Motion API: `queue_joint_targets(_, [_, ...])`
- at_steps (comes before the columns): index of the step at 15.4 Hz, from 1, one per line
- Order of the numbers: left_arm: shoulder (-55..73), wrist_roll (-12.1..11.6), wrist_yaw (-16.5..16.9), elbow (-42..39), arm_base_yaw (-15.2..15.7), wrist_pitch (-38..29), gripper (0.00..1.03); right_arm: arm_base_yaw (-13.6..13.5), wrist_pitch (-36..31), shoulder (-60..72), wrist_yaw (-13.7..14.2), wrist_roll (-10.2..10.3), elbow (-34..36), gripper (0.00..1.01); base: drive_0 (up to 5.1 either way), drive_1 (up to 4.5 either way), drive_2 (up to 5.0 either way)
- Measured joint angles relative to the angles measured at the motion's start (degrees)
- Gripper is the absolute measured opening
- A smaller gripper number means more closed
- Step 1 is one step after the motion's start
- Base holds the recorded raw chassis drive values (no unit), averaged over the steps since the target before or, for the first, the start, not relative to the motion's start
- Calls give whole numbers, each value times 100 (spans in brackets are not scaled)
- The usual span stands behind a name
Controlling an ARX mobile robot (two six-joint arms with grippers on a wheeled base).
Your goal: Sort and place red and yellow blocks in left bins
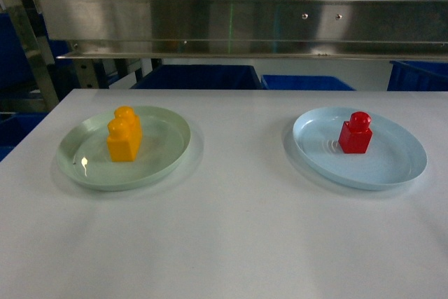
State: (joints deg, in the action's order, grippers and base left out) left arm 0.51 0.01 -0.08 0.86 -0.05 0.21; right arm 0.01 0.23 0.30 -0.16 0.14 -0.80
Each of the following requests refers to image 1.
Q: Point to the stainless steel rack frame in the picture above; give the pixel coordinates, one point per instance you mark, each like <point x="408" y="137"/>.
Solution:
<point x="24" y="31"/>

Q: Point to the red one-stud toy block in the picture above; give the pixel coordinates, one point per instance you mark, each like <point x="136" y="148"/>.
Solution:
<point x="355" y="135"/>

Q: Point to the far right blue bin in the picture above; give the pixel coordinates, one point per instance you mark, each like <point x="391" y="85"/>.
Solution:
<point x="418" y="76"/>

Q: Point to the yellow two-stud toy block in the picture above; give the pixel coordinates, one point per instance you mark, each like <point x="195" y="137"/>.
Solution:
<point x="124" y="135"/>

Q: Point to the pale green round plate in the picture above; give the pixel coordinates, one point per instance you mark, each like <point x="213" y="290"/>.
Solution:
<point x="83" y="155"/>

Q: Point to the lower left blue bin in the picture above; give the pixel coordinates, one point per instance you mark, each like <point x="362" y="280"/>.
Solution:
<point x="201" y="77"/>

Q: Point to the stainless steel shelf rail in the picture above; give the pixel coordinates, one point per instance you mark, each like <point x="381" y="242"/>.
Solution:
<point x="347" y="29"/>

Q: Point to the lower right blue bin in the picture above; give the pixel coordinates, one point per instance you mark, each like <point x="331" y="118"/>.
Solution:
<point x="307" y="83"/>

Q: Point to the light blue round plate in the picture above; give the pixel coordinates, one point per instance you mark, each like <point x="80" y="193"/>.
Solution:
<point x="394" y="156"/>

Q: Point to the blue bin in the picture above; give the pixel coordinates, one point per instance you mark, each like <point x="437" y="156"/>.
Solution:
<point x="201" y="77"/>
<point x="418" y="76"/>
<point x="307" y="83"/>

